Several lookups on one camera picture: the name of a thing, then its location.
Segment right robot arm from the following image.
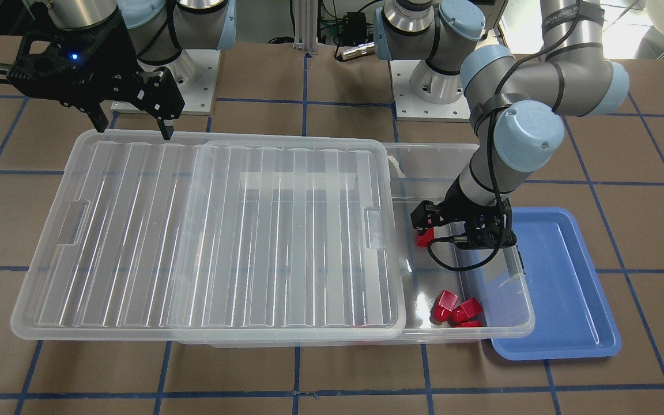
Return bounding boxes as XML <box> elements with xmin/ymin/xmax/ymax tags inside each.
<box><xmin>5</xmin><ymin>1</ymin><xmax>236</xmax><ymax>140</ymax></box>

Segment red block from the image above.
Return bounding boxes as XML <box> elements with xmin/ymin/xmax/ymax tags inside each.
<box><xmin>454</xmin><ymin>320</ymin><xmax>483</xmax><ymax>328</ymax></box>
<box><xmin>430</xmin><ymin>289</ymin><xmax>459</xmax><ymax>325</ymax></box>
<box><xmin>416</xmin><ymin>228</ymin><xmax>436</xmax><ymax>248</ymax></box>
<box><xmin>448</xmin><ymin>297</ymin><xmax>483</xmax><ymax>326</ymax></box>

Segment clear plastic storage box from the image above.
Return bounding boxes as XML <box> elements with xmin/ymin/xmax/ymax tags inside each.
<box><xmin>176</xmin><ymin>142</ymin><xmax>535</xmax><ymax>349</ymax></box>

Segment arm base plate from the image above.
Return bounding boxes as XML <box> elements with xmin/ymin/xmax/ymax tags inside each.
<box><xmin>111</xmin><ymin>50</ymin><xmax>221</xmax><ymax>115</ymax></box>
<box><xmin>389</xmin><ymin>60</ymin><xmax>471</xmax><ymax>123</ymax></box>

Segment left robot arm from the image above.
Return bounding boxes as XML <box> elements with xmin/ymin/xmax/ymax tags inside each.
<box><xmin>373</xmin><ymin>1</ymin><xmax>629</xmax><ymax>250</ymax></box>

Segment red block in box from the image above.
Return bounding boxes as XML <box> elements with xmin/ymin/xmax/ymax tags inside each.
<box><xmin>454</xmin><ymin>320</ymin><xmax>483</xmax><ymax>328</ymax></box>
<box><xmin>430</xmin><ymin>289</ymin><xmax>459</xmax><ymax>325</ymax></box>
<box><xmin>448</xmin><ymin>297</ymin><xmax>483</xmax><ymax>326</ymax></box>

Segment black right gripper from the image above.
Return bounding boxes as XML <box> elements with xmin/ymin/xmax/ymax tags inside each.
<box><xmin>7</xmin><ymin>12</ymin><xmax>185</xmax><ymax>140</ymax></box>

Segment blue plastic tray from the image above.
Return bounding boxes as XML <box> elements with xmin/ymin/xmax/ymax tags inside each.
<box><xmin>466</xmin><ymin>207</ymin><xmax>622</xmax><ymax>361</ymax></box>

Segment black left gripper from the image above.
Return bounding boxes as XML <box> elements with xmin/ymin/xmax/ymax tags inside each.
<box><xmin>410</xmin><ymin>184</ymin><xmax>518</xmax><ymax>250</ymax></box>

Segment clear plastic box lid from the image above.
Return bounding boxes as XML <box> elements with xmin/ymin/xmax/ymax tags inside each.
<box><xmin>10</xmin><ymin>129</ymin><xmax>408</xmax><ymax>347</ymax></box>

